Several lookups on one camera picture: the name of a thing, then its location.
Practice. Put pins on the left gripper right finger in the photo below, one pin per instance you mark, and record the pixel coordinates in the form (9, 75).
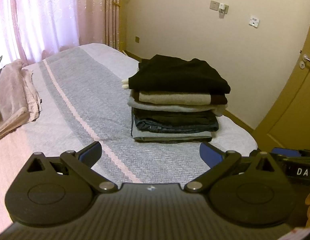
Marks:
(210, 154)

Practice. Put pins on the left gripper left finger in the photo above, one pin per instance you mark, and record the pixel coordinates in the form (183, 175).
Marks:
(90, 154)

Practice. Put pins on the black knit sweater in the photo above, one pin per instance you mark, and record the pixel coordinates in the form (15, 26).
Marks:
(171, 74)

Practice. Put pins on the yellow wooden door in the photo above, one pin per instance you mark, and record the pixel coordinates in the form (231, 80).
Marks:
(287, 124)

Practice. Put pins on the dark maroon folded garment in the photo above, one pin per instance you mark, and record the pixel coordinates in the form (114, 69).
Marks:
(218, 100)

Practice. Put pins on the striped bed cover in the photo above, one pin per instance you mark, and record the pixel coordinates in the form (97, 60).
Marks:
(82, 101)

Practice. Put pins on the dark folded jeans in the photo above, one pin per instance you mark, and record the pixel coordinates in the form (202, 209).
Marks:
(175, 122)

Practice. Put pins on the light grey folded garment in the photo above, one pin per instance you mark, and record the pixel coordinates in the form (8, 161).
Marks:
(218, 110)

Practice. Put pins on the beige folded blanket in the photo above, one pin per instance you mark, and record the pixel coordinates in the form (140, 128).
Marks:
(33, 100)

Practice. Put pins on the grey folded sweater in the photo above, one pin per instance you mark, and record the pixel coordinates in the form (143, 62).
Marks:
(170, 98)

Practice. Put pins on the pink curtain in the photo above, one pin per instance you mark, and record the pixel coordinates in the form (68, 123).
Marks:
(32, 30)

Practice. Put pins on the silver door handle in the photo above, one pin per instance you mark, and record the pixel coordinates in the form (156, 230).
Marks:
(305, 58)

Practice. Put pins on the low wall outlet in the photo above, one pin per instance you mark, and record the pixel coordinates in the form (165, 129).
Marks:
(137, 39)

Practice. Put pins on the white wall socket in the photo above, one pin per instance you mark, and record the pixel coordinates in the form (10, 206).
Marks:
(254, 22)

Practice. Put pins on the white wall charger plug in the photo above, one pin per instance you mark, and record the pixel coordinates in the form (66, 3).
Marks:
(223, 8)

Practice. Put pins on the wall light switch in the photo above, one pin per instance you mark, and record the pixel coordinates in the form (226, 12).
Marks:
(214, 5)

